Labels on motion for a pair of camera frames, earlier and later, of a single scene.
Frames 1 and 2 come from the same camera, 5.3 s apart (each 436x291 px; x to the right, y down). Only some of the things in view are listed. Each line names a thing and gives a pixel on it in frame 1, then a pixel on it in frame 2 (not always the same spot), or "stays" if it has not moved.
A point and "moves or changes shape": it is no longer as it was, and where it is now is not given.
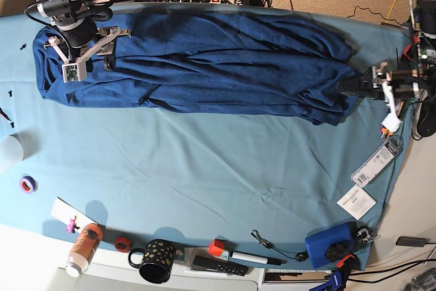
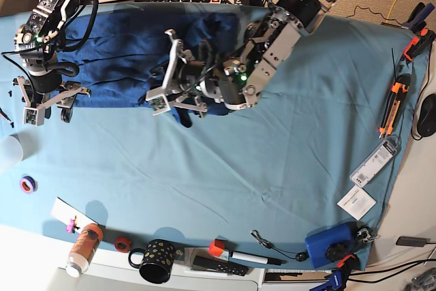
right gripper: (411, 84) → (183, 85)
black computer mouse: (426, 120) stays
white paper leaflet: (357, 202) stays
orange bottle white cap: (84, 248) stays
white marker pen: (258, 258) stays
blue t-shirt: (237, 62) moves or changes shape
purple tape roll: (28, 185) stays
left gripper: (82, 40) → (39, 90)
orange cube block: (216, 247) stays
